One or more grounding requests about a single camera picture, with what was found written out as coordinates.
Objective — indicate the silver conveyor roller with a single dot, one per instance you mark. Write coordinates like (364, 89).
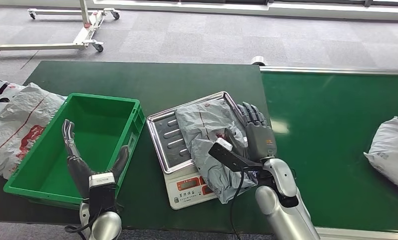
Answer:
(259, 60)

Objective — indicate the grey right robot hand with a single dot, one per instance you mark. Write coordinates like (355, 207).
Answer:
(260, 139)

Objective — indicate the white plastic mailer package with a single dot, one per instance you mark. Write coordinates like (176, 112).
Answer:
(392, 152)

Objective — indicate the white wheeled metal stand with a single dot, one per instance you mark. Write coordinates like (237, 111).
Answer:
(86, 30)

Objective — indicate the grey plastic mailer package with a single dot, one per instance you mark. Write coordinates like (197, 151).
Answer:
(208, 132)

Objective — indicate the white digital scale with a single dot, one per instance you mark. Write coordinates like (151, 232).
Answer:
(185, 190)

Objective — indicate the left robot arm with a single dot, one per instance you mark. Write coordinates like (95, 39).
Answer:
(104, 227)

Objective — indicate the green plastic crate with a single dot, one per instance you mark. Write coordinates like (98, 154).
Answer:
(96, 132)

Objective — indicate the green conveyor belt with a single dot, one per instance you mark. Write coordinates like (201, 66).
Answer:
(327, 139)

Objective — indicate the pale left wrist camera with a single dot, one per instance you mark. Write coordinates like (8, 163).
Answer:
(101, 180)

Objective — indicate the steel scale tray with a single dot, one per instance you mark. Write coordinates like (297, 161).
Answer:
(167, 139)

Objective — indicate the white bag with red print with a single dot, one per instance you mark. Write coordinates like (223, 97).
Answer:
(23, 126)

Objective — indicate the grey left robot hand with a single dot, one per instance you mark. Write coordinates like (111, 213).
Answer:
(81, 169)

